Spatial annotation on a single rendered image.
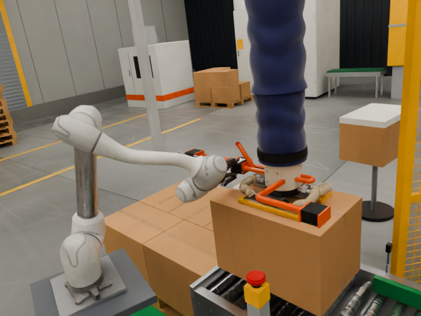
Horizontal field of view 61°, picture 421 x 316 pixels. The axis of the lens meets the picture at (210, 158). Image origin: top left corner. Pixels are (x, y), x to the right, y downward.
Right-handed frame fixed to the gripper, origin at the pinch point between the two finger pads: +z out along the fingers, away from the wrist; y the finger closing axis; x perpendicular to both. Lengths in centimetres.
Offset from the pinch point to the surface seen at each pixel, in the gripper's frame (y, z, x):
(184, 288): 83, -19, -38
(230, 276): 66, -10, -6
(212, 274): 61, -19, -10
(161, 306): 117, -18, -71
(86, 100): 99, 422, -1005
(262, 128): -24.1, -9.1, 22.9
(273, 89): -41, -11, 30
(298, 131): -22.3, -1.4, 35.8
